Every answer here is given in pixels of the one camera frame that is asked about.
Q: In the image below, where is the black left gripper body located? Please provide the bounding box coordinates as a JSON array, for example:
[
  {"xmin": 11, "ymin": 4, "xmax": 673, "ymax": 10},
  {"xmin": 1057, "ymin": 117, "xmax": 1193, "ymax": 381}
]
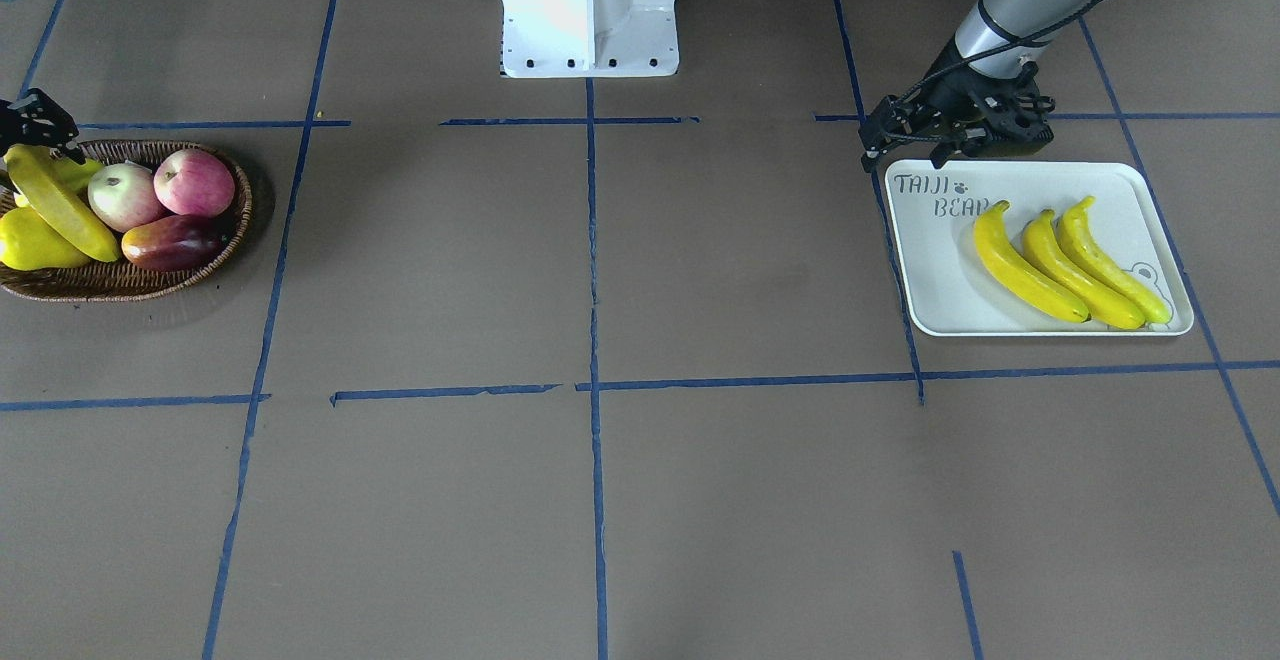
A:
[{"xmin": 916, "ymin": 60, "xmax": 1041, "ymax": 157}]

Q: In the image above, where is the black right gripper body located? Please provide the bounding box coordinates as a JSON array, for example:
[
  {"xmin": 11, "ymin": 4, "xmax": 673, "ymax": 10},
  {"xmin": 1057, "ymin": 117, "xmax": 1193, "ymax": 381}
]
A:
[{"xmin": 1, "ymin": 90, "xmax": 79, "ymax": 151}]

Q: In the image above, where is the yellow banana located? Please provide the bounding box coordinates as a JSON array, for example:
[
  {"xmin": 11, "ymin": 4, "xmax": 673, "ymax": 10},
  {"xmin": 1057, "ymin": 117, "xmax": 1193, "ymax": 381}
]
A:
[
  {"xmin": 972, "ymin": 200, "xmax": 1091, "ymax": 324},
  {"xmin": 4, "ymin": 145, "xmax": 122, "ymax": 263},
  {"xmin": 1021, "ymin": 208, "xmax": 1146, "ymax": 329},
  {"xmin": 1056, "ymin": 194, "xmax": 1172, "ymax": 326}
]

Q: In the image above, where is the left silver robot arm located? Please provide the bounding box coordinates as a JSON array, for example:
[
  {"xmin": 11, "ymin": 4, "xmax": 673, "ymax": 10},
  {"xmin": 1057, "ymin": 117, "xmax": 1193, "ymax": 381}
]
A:
[{"xmin": 908, "ymin": 0, "xmax": 1107, "ymax": 168}]

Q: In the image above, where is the brown wicker basket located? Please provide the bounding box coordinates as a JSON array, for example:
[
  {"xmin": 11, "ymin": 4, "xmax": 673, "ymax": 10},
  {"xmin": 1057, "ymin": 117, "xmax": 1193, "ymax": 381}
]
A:
[{"xmin": 1, "ymin": 139, "xmax": 257, "ymax": 303}]

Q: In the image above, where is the pale green-red apple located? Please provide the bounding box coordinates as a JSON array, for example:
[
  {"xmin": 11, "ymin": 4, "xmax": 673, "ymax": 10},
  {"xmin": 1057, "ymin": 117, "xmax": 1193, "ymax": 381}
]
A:
[{"xmin": 86, "ymin": 162, "xmax": 170, "ymax": 233}]

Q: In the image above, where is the red pink apple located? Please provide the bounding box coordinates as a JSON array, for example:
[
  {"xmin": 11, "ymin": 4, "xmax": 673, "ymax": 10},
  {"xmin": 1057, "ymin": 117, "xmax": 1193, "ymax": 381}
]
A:
[{"xmin": 154, "ymin": 148, "xmax": 236, "ymax": 217}]

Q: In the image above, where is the cream bear tray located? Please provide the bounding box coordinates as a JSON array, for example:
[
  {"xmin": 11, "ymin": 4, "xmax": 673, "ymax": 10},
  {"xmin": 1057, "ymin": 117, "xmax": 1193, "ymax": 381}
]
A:
[{"xmin": 883, "ymin": 159, "xmax": 1196, "ymax": 336}]

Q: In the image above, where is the dark red mango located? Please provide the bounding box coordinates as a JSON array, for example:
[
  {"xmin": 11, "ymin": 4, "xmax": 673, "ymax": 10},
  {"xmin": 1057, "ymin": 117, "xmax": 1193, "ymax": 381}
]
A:
[{"xmin": 122, "ymin": 215, "xmax": 228, "ymax": 272}]

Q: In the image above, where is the white pillar with base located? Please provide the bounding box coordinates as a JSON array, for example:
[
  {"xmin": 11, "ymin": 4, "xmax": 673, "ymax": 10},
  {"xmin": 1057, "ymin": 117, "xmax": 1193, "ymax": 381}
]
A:
[{"xmin": 500, "ymin": 0, "xmax": 681, "ymax": 78}]

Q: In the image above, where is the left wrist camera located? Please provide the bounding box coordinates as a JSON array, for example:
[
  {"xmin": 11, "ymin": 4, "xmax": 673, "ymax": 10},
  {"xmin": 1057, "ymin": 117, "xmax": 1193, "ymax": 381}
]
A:
[{"xmin": 858, "ymin": 95, "xmax": 928, "ymax": 174}]

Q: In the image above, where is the black camera cable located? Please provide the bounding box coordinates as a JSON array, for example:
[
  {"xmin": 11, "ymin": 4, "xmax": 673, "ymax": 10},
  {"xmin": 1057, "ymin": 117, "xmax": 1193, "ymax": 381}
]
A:
[{"xmin": 895, "ymin": 0, "xmax": 1146, "ymax": 130}]

